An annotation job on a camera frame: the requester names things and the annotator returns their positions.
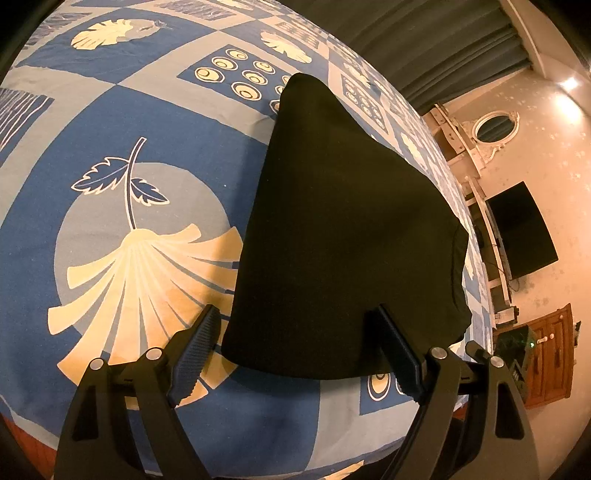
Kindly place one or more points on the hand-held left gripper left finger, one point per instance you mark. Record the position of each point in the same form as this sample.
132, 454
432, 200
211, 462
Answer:
196, 348

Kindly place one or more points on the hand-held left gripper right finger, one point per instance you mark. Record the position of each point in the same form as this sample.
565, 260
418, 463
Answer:
401, 350

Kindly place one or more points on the black pants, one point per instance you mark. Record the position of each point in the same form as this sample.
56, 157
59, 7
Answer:
346, 230

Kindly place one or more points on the blue leaf-print bed sheet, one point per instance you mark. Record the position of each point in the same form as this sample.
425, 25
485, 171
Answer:
138, 277

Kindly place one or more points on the black box with green light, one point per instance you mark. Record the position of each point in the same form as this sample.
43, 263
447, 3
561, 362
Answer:
515, 344

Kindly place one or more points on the white dresser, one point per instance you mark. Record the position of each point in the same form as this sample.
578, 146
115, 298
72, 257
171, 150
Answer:
489, 230

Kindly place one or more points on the brown wooden cabinet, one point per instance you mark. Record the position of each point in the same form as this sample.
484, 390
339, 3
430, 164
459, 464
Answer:
554, 355

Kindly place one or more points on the oval white-framed mirror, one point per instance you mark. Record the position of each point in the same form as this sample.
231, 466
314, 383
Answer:
496, 128

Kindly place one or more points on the grey-green curtain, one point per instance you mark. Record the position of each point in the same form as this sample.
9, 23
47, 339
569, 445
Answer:
415, 41

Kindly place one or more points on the black wall television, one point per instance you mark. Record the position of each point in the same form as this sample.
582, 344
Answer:
524, 230

